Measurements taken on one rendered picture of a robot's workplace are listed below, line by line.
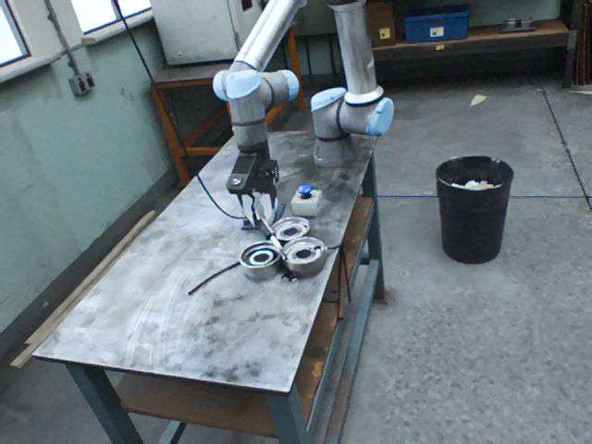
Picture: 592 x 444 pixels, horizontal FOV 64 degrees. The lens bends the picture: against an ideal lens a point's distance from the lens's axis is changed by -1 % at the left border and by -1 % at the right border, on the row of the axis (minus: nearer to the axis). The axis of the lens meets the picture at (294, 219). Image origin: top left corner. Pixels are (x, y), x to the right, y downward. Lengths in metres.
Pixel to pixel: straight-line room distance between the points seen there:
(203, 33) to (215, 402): 2.58
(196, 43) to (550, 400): 2.80
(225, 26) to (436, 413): 2.53
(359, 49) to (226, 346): 0.86
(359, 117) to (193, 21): 2.10
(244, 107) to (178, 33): 2.42
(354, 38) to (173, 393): 1.05
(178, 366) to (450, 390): 1.15
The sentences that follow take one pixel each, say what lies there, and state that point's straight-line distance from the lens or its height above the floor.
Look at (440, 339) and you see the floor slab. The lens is 2.07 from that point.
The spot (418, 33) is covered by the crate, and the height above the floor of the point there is 0.53.
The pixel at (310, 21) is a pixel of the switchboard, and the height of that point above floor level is 0.68.
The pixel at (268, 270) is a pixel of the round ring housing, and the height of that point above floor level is 0.82.
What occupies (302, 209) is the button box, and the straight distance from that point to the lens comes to 1.34.
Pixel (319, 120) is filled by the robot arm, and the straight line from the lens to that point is 1.57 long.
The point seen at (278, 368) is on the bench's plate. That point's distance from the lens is 0.95.
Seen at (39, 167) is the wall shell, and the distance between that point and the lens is 2.78.
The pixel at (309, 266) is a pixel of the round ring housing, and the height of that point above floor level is 0.83.
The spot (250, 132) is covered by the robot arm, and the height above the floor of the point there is 1.13.
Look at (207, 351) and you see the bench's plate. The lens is 1.03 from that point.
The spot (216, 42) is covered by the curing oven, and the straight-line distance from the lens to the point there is 3.36.
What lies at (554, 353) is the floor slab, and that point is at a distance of 2.09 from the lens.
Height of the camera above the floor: 1.50
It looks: 31 degrees down
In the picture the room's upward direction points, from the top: 11 degrees counter-clockwise
